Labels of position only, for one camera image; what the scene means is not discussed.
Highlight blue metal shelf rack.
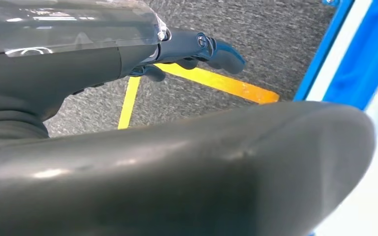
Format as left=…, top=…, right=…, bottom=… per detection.
left=293, top=0, right=356, bottom=102

